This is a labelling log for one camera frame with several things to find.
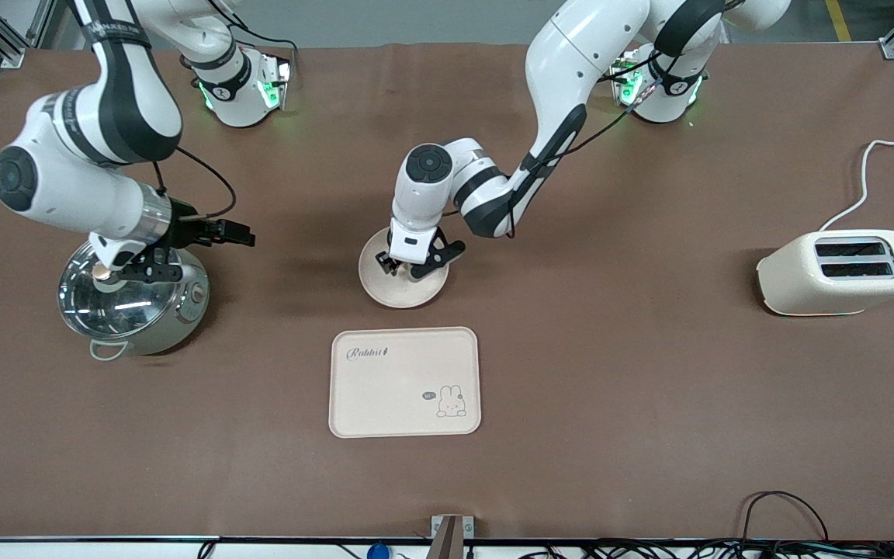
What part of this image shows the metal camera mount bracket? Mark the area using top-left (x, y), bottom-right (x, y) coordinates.
top-left (431, 515), bottom-right (475, 559)

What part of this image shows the brown table cover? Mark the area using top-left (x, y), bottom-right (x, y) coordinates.
top-left (0, 39), bottom-right (894, 542)

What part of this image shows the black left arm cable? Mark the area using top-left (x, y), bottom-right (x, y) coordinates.
top-left (508, 47), bottom-right (661, 238)

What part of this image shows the round cream plate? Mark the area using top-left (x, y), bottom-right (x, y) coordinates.
top-left (359, 229), bottom-right (450, 309)

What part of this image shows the cream rabbit print tray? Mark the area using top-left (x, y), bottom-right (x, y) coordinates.
top-left (328, 326), bottom-right (482, 439)

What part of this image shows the black looped cable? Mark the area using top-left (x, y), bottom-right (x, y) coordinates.
top-left (740, 491), bottom-right (830, 544)

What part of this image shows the pale green electric pot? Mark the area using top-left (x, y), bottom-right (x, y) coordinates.
top-left (88, 245), bottom-right (210, 362)

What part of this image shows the black cable bundle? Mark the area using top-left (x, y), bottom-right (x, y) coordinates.
top-left (494, 539), bottom-right (894, 559)

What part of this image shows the glass pot lid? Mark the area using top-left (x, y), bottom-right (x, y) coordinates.
top-left (57, 241), bottom-right (184, 341)

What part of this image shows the white toaster cable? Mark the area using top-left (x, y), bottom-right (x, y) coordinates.
top-left (818, 137), bottom-right (894, 232)

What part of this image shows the cream two-slot toaster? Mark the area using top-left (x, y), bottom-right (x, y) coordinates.
top-left (756, 229), bottom-right (894, 317)

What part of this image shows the black base cable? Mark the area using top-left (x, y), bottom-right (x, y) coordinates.
top-left (206, 0), bottom-right (298, 75)

